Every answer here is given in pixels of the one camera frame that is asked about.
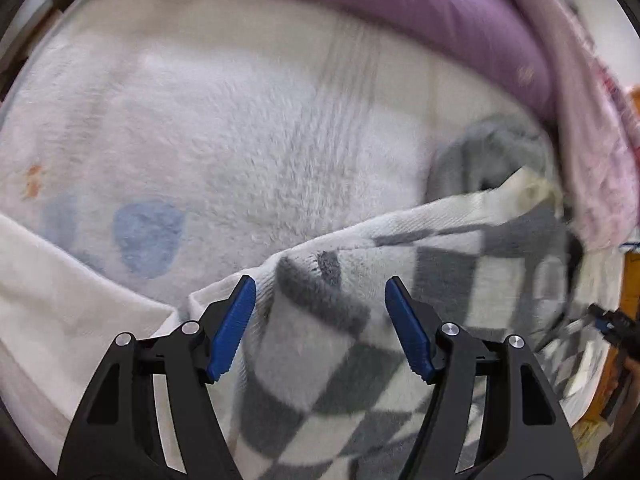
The purple quilt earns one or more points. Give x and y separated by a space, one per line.
400 15

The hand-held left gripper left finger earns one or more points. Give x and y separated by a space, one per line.
233 327

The pink fluffy blanket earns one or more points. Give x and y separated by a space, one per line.
590 125

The white fluffy blanket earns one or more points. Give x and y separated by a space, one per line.
210 125

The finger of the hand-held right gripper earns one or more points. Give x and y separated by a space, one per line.
611 324

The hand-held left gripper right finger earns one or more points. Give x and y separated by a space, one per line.
409 327

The grey white checkered fleece garment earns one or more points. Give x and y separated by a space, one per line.
350 340

